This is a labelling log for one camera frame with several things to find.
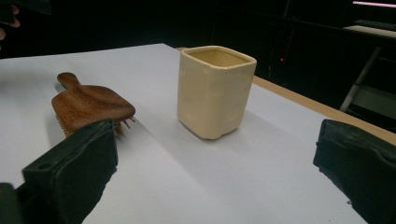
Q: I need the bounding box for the keyboard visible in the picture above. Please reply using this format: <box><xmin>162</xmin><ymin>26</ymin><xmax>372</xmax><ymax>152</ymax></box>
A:
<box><xmin>354</xmin><ymin>19</ymin><xmax>396</xmax><ymax>32</ymax></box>

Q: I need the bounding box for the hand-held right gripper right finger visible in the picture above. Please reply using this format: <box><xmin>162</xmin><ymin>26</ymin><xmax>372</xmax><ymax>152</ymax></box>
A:
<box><xmin>313</xmin><ymin>119</ymin><xmax>396</xmax><ymax>224</ymax></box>

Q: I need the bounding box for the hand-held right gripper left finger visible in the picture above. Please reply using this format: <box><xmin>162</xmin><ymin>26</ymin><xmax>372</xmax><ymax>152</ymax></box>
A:
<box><xmin>21</xmin><ymin>119</ymin><xmax>120</xmax><ymax>224</ymax></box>

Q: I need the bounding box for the wooden hairbrush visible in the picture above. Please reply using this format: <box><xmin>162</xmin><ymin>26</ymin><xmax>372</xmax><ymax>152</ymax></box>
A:
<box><xmin>50</xmin><ymin>72</ymin><xmax>137</xmax><ymax>138</ymax></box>

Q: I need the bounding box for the cream square ceramic cup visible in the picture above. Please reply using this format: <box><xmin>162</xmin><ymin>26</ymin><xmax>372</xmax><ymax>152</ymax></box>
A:
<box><xmin>177</xmin><ymin>45</ymin><xmax>258</xmax><ymax>140</ymax></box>

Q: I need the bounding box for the metal stand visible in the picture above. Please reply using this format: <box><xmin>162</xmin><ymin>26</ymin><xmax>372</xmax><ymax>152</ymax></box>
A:
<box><xmin>339</xmin><ymin>46</ymin><xmax>396</xmax><ymax>114</ymax></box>

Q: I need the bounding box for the white shelf board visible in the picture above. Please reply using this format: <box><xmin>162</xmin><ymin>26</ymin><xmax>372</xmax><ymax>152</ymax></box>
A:
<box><xmin>343</xmin><ymin>24</ymin><xmax>396</xmax><ymax>39</ymax></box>

